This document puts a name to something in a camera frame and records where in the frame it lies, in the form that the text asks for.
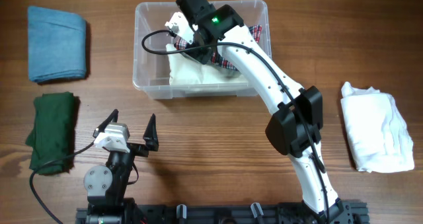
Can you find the clear plastic storage bin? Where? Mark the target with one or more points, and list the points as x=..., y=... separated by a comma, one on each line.
x=151, y=72

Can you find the white cloth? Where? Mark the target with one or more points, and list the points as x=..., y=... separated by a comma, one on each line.
x=377, y=133

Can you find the blue cloth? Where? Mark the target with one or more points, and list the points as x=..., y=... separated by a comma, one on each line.
x=56, y=45

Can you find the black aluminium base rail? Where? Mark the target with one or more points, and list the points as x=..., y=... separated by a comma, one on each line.
x=353, y=212

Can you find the plaid flannel cloth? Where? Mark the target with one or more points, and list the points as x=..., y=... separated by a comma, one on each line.
x=216, y=59

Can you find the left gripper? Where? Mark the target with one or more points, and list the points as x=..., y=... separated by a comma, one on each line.
x=150, y=136

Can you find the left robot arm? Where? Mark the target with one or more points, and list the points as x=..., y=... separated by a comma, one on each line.
x=106, y=184

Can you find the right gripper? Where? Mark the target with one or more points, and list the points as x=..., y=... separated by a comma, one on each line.
x=201, y=56

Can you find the dark green cloth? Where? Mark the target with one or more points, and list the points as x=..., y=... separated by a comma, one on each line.
x=52, y=133

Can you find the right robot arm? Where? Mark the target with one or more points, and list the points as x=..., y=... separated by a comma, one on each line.
x=296, y=113

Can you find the cream cloth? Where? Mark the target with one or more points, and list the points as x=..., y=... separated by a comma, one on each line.
x=186, y=71

